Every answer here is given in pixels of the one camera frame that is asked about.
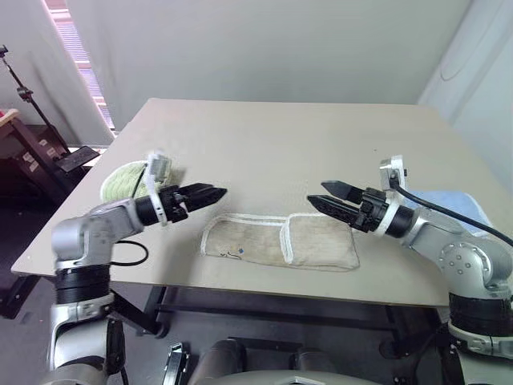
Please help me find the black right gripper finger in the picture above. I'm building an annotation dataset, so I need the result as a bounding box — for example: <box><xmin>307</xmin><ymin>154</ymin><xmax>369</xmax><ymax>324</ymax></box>
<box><xmin>305</xmin><ymin>194</ymin><xmax>361</xmax><ymax>229</ymax></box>
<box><xmin>320</xmin><ymin>180</ymin><xmax>365</xmax><ymax>203</ymax></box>

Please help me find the beige towel with white trim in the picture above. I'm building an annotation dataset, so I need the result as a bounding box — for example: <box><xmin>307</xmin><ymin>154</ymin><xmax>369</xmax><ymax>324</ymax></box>
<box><xmin>200</xmin><ymin>213</ymin><xmax>361</xmax><ymax>274</ymax></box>

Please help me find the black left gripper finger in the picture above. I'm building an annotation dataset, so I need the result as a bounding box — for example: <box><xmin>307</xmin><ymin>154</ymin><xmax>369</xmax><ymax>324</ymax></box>
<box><xmin>176</xmin><ymin>182</ymin><xmax>217</xmax><ymax>198</ymax></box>
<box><xmin>185</xmin><ymin>187</ymin><xmax>229</xmax><ymax>213</ymax></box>

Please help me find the window blind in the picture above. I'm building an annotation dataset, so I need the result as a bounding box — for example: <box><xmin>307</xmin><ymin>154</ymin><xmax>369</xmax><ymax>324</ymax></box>
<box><xmin>43</xmin><ymin>0</ymin><xmax>119</xmax><ymax>138</ymax></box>

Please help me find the black metal table frame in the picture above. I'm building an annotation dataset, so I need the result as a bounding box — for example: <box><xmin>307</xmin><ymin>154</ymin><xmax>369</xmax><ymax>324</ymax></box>
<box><xmin>0</xmin><ymin>275</ymin><xmax>454</xmax><ymax>359</ymax></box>

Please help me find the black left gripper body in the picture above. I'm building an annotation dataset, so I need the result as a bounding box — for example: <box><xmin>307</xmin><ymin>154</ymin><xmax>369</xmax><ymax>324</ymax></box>
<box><xmin>160</xmin><ymin>185</ymin><xmax>194</xmax><ymax>224</ymax></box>

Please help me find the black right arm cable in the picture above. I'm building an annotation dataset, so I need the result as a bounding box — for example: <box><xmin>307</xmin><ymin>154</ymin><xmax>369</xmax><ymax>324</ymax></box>
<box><xmin>390</xmin><ymin>169</ymin><xmax>513</xmax><ymax>248</ymax></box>

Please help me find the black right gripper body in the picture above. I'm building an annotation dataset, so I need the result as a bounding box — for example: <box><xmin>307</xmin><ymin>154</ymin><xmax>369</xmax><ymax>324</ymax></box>
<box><xmin>352</xmin><ymin>185</ymin><xmax>389</xmax><ymax>234</ymax></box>

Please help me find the black flat tripod plate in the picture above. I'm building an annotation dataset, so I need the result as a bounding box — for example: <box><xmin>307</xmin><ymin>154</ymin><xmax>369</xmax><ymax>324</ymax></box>
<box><xmin>53</xmin><ymin>145</ymin><xmax>102</xmax><ymax>174</ymax></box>

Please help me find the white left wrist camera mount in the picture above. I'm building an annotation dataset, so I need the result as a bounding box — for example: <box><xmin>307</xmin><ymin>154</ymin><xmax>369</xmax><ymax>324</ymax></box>
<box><xmin>143</xmin><ymin>151</ymin><xmax>174</xmax><ymax>228</ymax></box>

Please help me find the silver robot torso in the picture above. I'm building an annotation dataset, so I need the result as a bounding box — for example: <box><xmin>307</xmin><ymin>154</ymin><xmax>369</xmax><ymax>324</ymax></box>
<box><xmin>207</xmin><ymin>367</ymin><xmax>402</xmax><ymax>385</ymax></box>

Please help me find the brown wooden cabinet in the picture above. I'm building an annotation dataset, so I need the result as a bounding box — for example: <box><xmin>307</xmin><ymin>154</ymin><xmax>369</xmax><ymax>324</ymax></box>
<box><xmin>0</xmin><ymin>107</ymin><xmax>58</xmax><ymax>202</ymax></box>

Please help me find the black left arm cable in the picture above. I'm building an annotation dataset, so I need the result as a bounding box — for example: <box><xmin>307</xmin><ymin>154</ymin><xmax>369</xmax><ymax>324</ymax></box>
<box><xmin>109</xmin><ymin>159</ymin><xmax>149</xmax><ymax>267</ymax></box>

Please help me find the light blue cloth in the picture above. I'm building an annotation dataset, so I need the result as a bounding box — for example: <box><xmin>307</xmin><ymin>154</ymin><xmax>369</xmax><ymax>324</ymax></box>
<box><xmin>408</xmin><ymin>189</ymin><xmax>492</xmax><ymax>238</ymax></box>

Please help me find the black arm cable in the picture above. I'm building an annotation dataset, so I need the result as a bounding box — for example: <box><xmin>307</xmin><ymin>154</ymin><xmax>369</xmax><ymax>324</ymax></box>
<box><xmin>109</xmin><ymin>159</ymin><xmax>149</xmax><ymax>267</ymax></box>
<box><xmin>390</xmin><ymin>169</ymin><xmax>513</xmax><ymax>248</ymax></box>

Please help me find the silver and black bracket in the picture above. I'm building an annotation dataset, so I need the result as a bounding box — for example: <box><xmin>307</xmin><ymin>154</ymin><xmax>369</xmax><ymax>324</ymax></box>
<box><xmin>163</xmin><ymin>342</ymin><xmax>192</xmax><ymax>385</ymax></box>

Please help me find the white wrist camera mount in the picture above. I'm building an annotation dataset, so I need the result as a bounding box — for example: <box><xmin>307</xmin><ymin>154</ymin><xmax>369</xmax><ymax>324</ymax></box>
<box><xmin>143</xmin><ymin>151</ymin><xmax>174</xmax><ymax>228</ymax></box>
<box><xmin>376</xmin><ymin>155</ymin><xmax>416</xmax><ymax>238</ymax></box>

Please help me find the black tripod stand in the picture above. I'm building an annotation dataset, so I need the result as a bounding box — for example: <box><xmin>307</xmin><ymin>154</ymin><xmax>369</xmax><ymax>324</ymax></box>
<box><xmin>0</xmin><ymin>44</ymin><xmax>76</xmax><ymax>162</ymax></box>

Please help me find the light green cloth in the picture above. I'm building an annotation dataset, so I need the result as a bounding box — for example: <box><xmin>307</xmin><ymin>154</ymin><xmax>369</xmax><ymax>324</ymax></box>
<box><xmin>99</xmin><ymin>157</ymin><xmax>184</xmax><ymax>206</ymax></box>

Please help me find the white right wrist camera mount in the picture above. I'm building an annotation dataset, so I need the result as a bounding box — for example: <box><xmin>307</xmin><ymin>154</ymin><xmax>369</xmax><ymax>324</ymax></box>
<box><xmin>376</xmin><ymin>155</ymin><xmax>416</xmax><ymax>238</ymax></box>

